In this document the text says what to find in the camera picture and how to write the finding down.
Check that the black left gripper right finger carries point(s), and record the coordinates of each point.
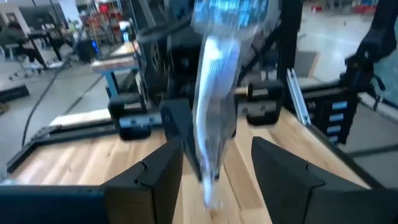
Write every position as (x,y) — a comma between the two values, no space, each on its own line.
(298,196)

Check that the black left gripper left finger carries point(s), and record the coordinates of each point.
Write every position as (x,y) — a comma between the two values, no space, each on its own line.
(140,202)

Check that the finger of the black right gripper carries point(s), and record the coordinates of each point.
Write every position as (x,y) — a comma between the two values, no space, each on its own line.
(237,118)
(177,124)

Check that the blue white toothbrush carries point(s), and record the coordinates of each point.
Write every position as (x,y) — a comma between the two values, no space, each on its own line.
(214,124)

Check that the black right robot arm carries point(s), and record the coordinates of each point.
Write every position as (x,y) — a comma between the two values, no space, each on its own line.
(174,56)

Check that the blue-legged wooden table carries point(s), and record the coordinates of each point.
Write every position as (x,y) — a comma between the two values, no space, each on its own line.
(113,63)

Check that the black box with blue labels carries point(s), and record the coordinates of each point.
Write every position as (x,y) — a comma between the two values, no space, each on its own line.
(320,109)

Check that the red storage shelf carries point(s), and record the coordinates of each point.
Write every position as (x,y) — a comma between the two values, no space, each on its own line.
(105,9)

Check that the black desk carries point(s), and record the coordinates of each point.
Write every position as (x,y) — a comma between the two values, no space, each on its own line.
(43,35)

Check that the person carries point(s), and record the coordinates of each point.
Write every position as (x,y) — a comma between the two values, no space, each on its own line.
(12,35)

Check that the black aluminium table frame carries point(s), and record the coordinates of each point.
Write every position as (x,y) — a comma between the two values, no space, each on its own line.
(77,134)

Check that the silver frame bracket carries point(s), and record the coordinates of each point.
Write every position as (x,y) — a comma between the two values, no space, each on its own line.
(298,96)

